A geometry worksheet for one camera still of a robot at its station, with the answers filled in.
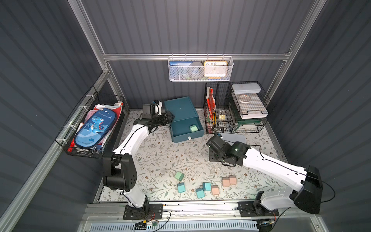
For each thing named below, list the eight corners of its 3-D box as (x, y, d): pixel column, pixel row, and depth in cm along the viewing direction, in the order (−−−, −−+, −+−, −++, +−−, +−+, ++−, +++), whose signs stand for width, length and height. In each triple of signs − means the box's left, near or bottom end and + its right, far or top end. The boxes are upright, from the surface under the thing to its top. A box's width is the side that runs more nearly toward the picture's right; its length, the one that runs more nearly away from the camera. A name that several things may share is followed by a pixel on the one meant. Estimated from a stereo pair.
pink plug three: (211, 195, 81) (212, 193, 79) (211, 186, 84) (211, 185, 82) (219, 195, 81) (219, 193, 79) (218, 186, 84) (218, 185, 81)
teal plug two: (202, 190, 82) (203, 189, 80) (202, 183, 85) (202, 181, 83) (211, 190, 82) (211, 189, 80) (210, 183, 85) (211, 181, 83)
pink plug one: (222, 186, 84) (223, 185, 82) (221, 178, 86) (222, 177, 85) (229, 186, 84) (230, 185, 82) (228, 178, 86) (229, 177, 85)
